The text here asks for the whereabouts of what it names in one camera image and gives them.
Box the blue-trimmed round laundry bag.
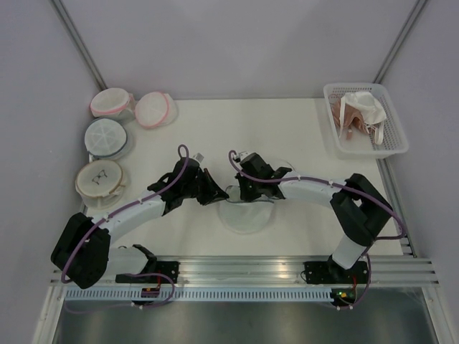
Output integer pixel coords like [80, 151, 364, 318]
[84, 118, 134, 160]

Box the right aluminium frame post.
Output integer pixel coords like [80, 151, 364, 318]
[373, 0, 430, 84]

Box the aluminium frame post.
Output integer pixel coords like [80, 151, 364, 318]
[373, 0, 430, 84]
[49, 0, 108, 91]

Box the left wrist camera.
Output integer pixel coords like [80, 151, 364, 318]
[192, 153, 204, 164]

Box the pink bra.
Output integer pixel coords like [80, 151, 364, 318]
[331, 100, 369, 140]

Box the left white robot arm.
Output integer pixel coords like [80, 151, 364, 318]
[50, 158, 229, 290]

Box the pink-trimmed laundry bag tilted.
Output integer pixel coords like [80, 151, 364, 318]
[135, 92, 179, 129]

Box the blue-trimmed mesh laundry bag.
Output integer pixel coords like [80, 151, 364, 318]
[218, 158, 292, 234]

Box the pink-trimmed laundry bag upright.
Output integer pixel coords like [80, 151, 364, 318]
[90, 87, 135, 122]

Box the beige-trimmed round laundry bag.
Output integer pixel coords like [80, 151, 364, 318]
[75, 160, 126, 209]

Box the white slotted cable duct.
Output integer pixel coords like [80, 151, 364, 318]
[65, 287, 333, 302]

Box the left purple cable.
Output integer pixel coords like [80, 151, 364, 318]
[60, 143, 191, 315]

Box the white plastic basket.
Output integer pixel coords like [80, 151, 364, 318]
[323, 82, 409, 159]

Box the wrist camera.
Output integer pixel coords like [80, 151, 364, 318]
[233, 151, 251, 161]
[192, 153, 204, 164]

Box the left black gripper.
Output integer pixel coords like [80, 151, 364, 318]
[182, 169, 229, 206]

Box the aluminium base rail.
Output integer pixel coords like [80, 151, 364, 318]
[49, 254, 440, 286]

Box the left aluminium frame post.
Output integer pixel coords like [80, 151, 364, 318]
[49, 0, 108, 91]

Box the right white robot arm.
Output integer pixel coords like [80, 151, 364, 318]
[229, 151, 393, 285]

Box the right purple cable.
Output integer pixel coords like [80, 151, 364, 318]
[227, 149, 408, 312]

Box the purple cable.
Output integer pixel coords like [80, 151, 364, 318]
[227, 149, 408, 312]
[60, 143, 191, 315]

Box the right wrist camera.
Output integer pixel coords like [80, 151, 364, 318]
[233, 151, 251, 161]

